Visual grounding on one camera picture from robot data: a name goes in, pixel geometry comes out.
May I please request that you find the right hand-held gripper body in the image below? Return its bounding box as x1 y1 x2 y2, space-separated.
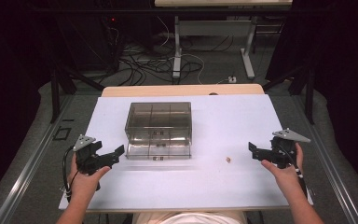
269 128 311 170

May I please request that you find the black metal stand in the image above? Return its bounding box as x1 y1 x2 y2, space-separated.
49 66 105 124
262 63 316 126

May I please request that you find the person's torso in light clothing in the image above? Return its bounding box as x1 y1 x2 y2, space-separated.
132 211 248 224

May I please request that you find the white table mat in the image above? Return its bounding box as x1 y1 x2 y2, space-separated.
58 93 314 211

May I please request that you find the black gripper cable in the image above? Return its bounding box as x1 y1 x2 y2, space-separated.
61 146 79 200
276 144 310 200

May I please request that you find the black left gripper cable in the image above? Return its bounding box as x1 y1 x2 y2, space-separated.
61 146 79 200

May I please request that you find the person's left hand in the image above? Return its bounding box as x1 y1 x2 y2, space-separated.
67 153 112 201

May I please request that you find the person's right hand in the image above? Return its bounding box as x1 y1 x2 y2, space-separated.
260 142 306 189

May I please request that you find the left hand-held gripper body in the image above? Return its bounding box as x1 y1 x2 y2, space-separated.
72 133 115 175

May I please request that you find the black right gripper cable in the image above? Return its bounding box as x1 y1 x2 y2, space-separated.
276 144 310 200

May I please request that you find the tangle of floor cables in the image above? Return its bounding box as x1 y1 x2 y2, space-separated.
103 17 207 87

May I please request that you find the white desk with metal legs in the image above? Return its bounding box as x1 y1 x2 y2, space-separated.
154 0 294 80

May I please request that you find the clear plastic drawer box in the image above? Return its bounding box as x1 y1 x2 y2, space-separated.
124 101 193 161

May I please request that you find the aluminium floor rail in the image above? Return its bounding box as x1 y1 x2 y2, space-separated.
292 92 358 224
0 92 76 224

